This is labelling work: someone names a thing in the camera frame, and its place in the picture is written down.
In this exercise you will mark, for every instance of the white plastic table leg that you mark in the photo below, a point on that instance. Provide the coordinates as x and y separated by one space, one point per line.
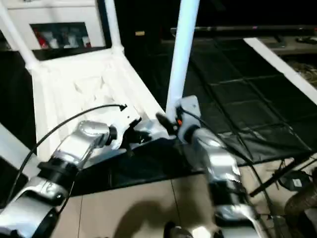
17 39
112 24
15 151
180 62

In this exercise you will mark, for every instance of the white plastic table top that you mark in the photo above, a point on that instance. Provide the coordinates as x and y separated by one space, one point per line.
74 86

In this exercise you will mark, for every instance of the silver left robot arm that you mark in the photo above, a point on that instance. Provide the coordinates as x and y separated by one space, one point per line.
81 138

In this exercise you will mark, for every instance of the black work mat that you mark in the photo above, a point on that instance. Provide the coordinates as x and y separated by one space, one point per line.
247 99

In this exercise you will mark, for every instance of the small yellow label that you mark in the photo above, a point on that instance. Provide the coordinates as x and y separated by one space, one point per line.
140 33

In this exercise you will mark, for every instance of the dark right robot foot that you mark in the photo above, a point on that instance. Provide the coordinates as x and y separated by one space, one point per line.
177 231

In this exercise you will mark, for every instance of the dark blue black cabinet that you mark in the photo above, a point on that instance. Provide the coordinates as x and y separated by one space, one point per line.
148 15

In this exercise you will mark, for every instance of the black metal stand bar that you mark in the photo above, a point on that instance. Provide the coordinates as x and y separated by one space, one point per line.
272 182

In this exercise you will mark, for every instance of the white board strip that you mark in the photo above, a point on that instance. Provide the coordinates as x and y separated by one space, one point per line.
277 64

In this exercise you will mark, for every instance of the red white package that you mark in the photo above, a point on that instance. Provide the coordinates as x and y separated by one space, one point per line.
44 42

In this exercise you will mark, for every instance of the grey black device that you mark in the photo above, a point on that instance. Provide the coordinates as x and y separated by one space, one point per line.
294 183

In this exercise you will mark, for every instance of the black television screen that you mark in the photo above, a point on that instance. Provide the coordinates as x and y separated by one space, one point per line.
247 12

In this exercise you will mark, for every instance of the white glass-door cabinet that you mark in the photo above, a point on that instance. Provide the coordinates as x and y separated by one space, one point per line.
62 12

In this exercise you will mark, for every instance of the brown television bench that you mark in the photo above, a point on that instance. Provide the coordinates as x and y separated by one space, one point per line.
297 47

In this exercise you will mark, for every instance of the brown woven basket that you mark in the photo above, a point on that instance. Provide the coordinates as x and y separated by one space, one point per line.
302 200

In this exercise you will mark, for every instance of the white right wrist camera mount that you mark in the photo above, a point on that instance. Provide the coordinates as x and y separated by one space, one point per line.
190 106

